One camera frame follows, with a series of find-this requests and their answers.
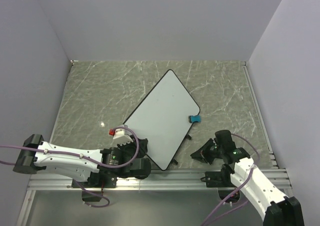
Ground aluminium rail right side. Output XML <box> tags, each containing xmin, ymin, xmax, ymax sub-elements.
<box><xmin>241</xmin><ymin>61</ymin><xmax>279</xmax><ymax>169</ymax></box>

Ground white board black frame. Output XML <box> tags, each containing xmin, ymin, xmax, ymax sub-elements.
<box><xmin>124</xmin><ymin>69</ymin><xmax>201</xmax><ymax>171</ymax></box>

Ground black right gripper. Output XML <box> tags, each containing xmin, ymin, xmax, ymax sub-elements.
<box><xmin>190</xmin><ymin>138</ymin><xmax>224</xmax><ymax>165</ymax></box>

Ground aluminium rail front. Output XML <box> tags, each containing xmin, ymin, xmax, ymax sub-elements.
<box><xmin>16</xmin><ymin>168</ymin><xmax>292</xmax><ymax>226</ymax></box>

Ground blue bone-shaped eraser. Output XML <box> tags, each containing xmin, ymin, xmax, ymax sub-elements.
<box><xmin>188</xmin><ymin>115</ymin><xmax>202</xmax><ymax>123</ymax></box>

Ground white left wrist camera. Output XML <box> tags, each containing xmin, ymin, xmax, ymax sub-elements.
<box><xmin>109</xmin><ymin>128</ymin><xmax>133</xmax><ymax>144</ymax></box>

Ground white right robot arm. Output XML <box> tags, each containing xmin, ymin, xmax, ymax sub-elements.
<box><xmin>191</xmin><ymin>130</ymin><xmax>305</xmax><ymax>226</ymax></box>

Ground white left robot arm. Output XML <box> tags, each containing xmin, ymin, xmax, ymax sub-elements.
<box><xmin>13</xmin><ymin>134</ymin><xmax>151</xmax><ymax>187</ymax></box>

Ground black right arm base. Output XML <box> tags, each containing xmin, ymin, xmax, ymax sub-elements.
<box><xmin>200</xmin><ymin>172</ymin><xmax>234</xmax><ymax>188</ymax></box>

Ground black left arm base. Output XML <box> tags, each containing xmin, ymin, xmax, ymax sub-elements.
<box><xmin>71</xmin><ymin>173</ymin><xmax>117</xmax><ymax>204</ymax></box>

